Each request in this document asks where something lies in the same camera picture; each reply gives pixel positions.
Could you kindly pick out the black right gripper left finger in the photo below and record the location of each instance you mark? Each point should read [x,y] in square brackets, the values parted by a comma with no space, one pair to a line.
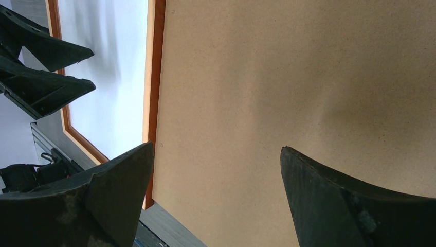
[100,206]

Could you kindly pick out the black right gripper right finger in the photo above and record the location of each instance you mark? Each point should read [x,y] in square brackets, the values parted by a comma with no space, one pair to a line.
[330,208]

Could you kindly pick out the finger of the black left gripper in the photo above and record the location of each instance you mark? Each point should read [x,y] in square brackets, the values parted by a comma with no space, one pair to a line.
[18,31]
[37,92]

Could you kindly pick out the copper picture frame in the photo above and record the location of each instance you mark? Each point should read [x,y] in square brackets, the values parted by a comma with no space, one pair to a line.
[154,39]

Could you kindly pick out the mountain landscape photo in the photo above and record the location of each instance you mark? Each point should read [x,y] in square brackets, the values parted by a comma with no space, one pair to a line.
[111,116]

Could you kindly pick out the brown cardboard backing board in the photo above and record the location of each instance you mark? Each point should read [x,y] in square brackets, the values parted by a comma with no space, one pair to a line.
[350,84]

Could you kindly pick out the aluminium front rail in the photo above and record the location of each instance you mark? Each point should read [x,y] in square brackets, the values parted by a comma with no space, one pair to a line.
[42,143]

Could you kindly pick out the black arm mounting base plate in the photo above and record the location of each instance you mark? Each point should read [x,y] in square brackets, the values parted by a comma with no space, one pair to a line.
[26,177]

